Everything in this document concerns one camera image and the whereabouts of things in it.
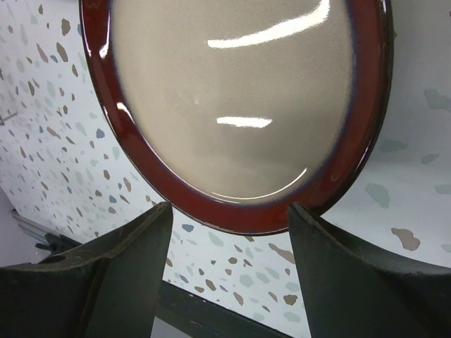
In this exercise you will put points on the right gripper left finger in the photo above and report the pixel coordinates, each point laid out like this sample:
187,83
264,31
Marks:
107,287

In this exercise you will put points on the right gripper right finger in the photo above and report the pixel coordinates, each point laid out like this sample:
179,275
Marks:
353,288

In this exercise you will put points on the dark brown beige plate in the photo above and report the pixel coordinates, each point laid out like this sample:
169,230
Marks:
233,110

